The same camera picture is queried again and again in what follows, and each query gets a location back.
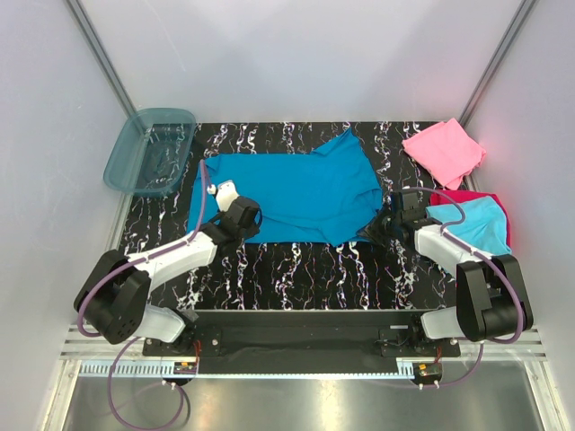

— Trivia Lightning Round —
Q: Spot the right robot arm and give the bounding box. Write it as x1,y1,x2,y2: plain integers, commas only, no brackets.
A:
358,187,535,356

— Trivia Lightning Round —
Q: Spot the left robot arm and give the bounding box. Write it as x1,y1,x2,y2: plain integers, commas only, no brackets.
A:
74,196,262,356

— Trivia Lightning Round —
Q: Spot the magenta folded t-shirt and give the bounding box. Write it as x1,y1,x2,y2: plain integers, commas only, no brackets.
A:
427,189,511,248

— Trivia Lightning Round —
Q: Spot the pink folded t-shirt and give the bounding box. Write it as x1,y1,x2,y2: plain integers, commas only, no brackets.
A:
402,119,486,190

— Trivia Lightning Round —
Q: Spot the light blue folded t-shirt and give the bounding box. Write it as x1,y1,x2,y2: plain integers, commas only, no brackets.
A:
447,197,511,255

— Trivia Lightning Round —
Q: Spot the teal plastic bin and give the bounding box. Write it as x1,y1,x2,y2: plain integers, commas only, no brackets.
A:
103,108,197,198

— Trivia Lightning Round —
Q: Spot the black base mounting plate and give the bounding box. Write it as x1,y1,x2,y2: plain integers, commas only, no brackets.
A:
143,310,461,378

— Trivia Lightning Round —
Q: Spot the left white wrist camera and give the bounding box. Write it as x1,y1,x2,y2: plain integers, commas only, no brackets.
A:
207,180,239,212

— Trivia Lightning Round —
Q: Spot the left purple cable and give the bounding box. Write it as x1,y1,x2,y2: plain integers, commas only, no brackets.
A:
76,160,217,428

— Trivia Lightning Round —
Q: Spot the slotted cable duct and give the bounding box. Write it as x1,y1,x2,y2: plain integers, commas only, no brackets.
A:
79,358,434,381

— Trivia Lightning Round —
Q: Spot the right corner frame post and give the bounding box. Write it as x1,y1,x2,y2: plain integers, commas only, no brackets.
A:
458,0,538,128

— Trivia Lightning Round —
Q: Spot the corner frame post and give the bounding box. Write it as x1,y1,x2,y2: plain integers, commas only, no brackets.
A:
64,0,136,117
458,0,538,128

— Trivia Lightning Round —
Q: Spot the left corner frame post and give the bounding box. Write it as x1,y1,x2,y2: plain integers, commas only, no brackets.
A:
64,0,136,117

